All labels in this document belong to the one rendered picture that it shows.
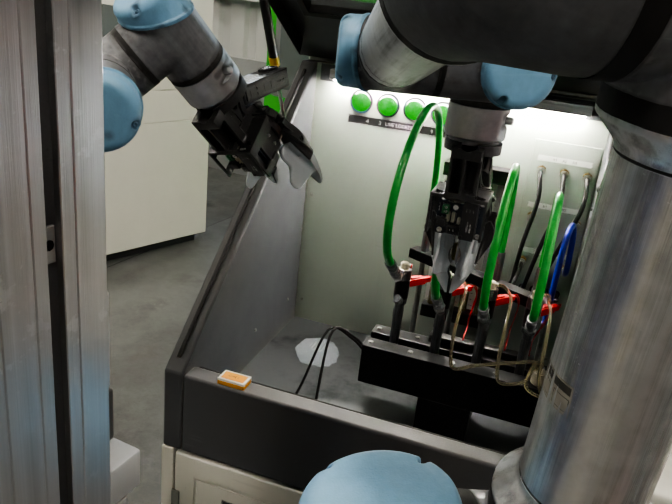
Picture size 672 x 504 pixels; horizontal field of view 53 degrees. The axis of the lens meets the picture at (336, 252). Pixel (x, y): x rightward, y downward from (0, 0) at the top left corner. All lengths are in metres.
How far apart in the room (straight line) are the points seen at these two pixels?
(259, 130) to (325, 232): 0.75
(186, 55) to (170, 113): 3.31
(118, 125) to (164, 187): 3.55
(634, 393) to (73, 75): 0.34
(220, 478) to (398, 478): 0.81
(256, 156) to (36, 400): 0.57
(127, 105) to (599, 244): 0.43
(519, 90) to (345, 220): 0.93
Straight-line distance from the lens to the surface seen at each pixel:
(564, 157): 1.46
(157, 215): 4.22
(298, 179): 0.94
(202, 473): 1.32
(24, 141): 0.32
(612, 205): 0.40
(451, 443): 1.13
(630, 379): 0.43
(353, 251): 1.60
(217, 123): 0.85
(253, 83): 0.91
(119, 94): 0.65
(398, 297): 1.26
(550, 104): 1.42
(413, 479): 0.53
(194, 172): 4.32
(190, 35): 0.80
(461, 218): 0.84
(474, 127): 0.83
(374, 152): 1.52
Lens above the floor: 1.59
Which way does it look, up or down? 21 degrees down
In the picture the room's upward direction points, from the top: 6 degrees clockwise
